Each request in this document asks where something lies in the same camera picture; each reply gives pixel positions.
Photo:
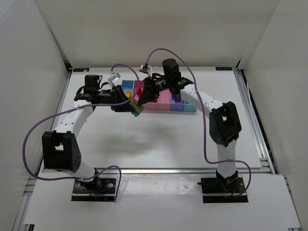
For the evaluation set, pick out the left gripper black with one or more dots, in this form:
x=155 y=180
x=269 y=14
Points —
x=118 y=96

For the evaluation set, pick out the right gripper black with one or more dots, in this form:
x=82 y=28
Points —
x=151 y=86

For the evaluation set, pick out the orange yellow lego block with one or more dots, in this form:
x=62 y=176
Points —
x=128 y=94

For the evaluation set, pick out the striped lego plate stack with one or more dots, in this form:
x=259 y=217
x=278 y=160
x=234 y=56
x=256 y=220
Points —
x=136 y=109

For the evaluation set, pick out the red striped lego block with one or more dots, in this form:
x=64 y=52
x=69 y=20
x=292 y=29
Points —
x=139 y=92

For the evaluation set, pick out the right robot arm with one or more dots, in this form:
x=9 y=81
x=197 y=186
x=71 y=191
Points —
x=222 y=118

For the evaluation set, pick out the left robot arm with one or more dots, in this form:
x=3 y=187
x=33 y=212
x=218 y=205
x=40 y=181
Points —
x=60 y=148

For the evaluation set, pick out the small pink bin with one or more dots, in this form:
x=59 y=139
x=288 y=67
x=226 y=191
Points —
x=164 y=101

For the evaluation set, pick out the left light blue bin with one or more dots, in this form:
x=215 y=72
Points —
x=127 y=85

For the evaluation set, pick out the light blue bin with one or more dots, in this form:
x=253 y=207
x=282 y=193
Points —
x=127 y=85
x=189 y=107

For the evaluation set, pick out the dark blue bin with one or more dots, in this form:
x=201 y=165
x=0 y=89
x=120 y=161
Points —
x=176 y=106

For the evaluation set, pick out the right light blue bin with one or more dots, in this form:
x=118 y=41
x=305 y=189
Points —
x=189 y=107

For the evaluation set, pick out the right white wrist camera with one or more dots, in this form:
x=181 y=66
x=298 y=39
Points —
x=146 y=69

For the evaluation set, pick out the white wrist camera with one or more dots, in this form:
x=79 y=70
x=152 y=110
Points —
x=113 y=78
x=146 y=69

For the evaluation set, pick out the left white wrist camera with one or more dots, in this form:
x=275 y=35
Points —
x=113 y=78

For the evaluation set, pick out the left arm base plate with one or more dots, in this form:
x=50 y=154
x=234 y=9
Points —
x=101 y=189

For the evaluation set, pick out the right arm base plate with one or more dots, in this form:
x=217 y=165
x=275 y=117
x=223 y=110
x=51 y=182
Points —
x=213 y=192

